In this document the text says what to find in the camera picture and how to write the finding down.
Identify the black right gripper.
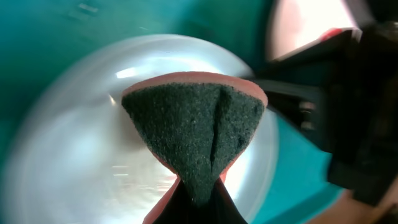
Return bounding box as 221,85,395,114
254,0,397,205

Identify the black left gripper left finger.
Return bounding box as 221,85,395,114
152,179,199,224

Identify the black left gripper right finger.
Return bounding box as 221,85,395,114
205,179,247,224

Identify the teal plastic tray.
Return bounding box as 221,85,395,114
1,0,341,223

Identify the pink green scrub sponge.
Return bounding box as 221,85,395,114
121,72,267,224

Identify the light blue plate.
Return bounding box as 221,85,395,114
0,33,279,224

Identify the white plate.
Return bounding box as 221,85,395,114
266,0,358,60

